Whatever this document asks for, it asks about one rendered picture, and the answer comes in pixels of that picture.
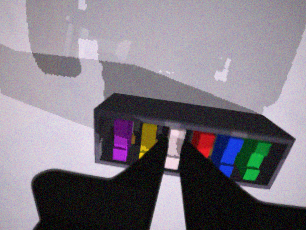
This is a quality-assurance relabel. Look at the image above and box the dark grey fuse block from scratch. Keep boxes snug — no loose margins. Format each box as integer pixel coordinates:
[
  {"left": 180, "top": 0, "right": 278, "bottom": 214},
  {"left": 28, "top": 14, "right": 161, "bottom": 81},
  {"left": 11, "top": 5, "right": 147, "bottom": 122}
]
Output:
[{"left": 94, "top": 93, "right": 296, "bottom": 190}]

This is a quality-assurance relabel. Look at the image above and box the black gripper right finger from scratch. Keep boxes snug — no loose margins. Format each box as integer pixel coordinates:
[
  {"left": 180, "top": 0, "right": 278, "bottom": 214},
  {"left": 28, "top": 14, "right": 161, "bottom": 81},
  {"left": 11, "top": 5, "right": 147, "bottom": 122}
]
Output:
[{"left": 180, "top": 141, "right": 306, "bottom": 230}]

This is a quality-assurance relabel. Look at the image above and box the yellow fuse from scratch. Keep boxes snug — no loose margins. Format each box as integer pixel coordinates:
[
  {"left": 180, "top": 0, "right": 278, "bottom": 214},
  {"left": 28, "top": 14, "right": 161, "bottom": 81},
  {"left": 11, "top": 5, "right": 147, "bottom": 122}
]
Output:
[{"left": 139, "top": 123, "right": 157, "bottom": 158}]

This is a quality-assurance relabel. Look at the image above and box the white blade fuse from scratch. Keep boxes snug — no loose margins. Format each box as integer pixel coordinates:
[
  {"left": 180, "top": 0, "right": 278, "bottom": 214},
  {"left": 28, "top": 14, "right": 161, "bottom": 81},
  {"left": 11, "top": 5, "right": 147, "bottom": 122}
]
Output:
[{"left": 165, "top": 127, "right": 186, "bottom": 170}]

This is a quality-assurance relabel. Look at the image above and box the red fuse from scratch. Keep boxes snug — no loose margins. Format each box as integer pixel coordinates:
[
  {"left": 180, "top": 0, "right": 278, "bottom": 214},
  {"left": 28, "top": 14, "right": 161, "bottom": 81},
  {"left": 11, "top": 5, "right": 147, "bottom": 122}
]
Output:
[{"left": 191, "top": 131, "right": 215, "bottom": 157}]

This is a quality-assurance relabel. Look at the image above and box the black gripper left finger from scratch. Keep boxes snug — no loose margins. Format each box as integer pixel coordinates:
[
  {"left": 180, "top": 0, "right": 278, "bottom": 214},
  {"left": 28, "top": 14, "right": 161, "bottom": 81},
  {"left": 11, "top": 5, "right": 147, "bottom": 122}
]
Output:
[{"left": 31, "top": 137, "right": 169, "bottom": 230}]

